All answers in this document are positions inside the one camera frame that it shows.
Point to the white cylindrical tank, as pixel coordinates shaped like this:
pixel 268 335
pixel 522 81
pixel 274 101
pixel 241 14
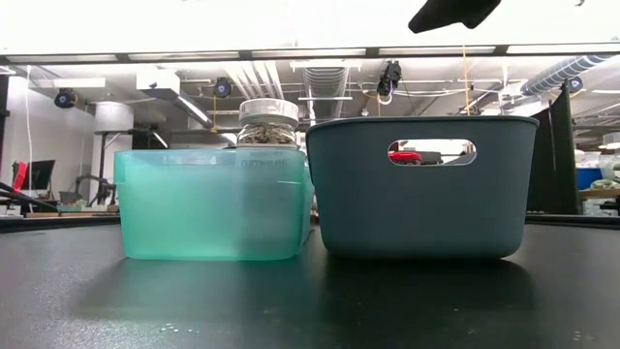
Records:
pixel 114 116

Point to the blue storage container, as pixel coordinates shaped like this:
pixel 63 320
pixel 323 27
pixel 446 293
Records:
pixel 588 178

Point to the black background desk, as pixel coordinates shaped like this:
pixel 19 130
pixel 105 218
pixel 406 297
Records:
pixel 143 139

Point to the white ceiling light fixture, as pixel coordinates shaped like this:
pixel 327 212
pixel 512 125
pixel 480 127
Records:
pixel 72 83

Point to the black background robot arm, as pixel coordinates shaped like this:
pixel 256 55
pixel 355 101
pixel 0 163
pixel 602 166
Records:
pixel 110 191

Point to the round black ceiling camera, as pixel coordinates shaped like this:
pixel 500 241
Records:
pixel 64 99
pixel 575 84
pixel 222 88

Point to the red background object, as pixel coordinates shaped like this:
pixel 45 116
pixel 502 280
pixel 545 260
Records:
pixel 20 177

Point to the white-lidded clear spice jar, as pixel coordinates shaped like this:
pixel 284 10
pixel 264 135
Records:
pixel 269 114

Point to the black overhead frame beam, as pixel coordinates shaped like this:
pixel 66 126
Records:
pixel 372 51

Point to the black side panel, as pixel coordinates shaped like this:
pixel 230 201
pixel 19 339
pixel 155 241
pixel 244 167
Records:
pixel 552 169

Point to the black hanging ceiling device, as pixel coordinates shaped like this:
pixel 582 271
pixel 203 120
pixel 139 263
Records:
pixel 390 77

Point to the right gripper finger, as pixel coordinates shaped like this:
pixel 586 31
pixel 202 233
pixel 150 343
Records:
pixel 436 14

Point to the grey corrugated ceiling duct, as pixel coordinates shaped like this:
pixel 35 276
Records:
pixel 325 85

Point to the white box air duct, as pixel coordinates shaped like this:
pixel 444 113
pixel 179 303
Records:
pixel 157 80

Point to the teal translucent plastic bin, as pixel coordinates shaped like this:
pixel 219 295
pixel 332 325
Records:
pixel 184 208

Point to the silver flexible air duct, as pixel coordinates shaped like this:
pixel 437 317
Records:
pixel 557 75

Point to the black computer monitor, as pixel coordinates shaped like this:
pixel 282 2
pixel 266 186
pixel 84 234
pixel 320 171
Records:
pixel 41 174

